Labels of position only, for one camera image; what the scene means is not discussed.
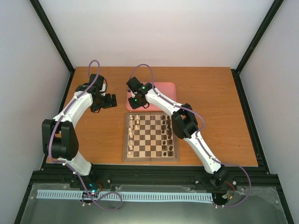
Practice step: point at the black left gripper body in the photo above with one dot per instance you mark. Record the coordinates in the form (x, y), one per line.
(103, 103)

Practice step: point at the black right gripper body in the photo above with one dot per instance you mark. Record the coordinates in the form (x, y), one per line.
(137, 103)

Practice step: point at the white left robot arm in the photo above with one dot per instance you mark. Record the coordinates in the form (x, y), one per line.
(58, 134)

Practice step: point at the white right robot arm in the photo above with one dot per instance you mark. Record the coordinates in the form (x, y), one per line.
(184, 125)

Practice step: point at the wooden chess board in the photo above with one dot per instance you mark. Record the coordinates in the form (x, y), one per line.
(148, 139)

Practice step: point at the pink plastic tray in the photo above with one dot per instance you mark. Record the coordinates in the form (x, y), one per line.
(167, 88)

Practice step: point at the light blue slotted cable duct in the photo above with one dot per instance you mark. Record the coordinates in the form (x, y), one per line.
(126, 196)

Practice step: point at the left black corner post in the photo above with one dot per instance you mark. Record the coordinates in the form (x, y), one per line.
(51, 33)

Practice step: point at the black corner post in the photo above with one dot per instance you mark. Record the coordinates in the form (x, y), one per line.
(275, 6)
(51, 33)

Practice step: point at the black aluminium frame rail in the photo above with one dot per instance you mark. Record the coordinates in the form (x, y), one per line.
(111, 176)

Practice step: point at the right black corner post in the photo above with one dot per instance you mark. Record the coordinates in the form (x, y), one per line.
(275, 6)

